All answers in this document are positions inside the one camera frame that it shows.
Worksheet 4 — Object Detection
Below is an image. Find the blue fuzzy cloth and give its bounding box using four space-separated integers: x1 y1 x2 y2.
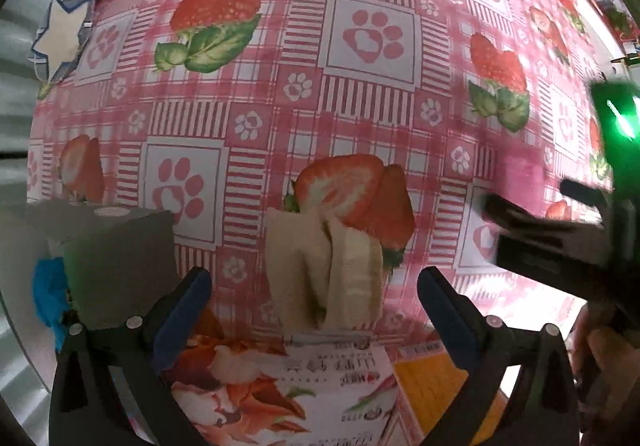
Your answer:
32 258 72 352

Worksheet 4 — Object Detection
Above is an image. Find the cream yellow scrunchie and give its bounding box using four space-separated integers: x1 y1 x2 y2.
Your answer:
265 208 386 335

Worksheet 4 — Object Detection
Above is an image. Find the person's right hand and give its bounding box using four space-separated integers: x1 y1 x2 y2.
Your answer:
567 303 639 445

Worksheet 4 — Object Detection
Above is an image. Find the orange pink box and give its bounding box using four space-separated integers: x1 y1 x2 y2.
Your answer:
389 340 511 446

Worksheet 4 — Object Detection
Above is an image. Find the grey storage box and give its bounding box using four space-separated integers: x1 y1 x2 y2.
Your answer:
1 199 179 329

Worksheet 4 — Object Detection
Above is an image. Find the tissue pack with floral print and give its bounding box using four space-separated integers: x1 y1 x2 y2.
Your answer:
163 334 397 445

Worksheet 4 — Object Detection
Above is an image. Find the pink strawberry paw tablecloth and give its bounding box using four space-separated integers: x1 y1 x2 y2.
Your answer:
26 0 611 357

